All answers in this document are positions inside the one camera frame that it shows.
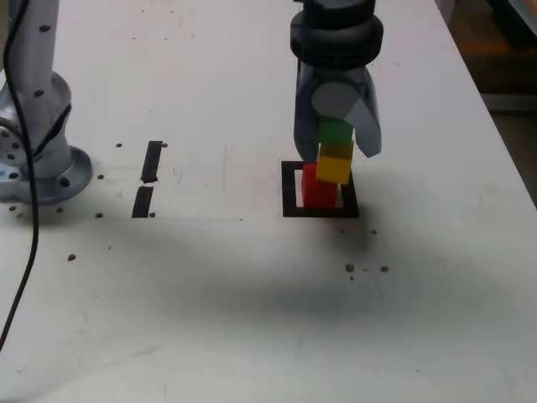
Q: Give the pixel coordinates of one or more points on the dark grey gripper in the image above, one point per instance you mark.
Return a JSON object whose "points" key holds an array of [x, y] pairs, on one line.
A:
{"points": [[335, 74]]}

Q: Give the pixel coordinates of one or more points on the green cube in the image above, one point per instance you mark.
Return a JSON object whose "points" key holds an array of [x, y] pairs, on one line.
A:
{"points": [[333, 132]]}

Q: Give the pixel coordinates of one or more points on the yellow cube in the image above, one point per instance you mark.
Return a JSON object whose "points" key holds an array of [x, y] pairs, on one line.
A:
{"points": [[333, 168]]}

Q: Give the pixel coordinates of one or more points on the red cube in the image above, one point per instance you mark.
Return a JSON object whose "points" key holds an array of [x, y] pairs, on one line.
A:
{"points": [[319, 195]]}

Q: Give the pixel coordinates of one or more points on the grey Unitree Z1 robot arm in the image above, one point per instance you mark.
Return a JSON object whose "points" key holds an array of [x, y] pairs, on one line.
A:
{"points": [[38, 63]]}

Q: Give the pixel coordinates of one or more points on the black tape square outline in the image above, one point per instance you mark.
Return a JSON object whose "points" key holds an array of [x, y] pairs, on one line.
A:
{"points": [[287, 197]]}

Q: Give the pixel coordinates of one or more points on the black tape strip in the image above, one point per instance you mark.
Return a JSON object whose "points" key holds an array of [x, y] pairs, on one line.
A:
{"points": [[151, 161]]}

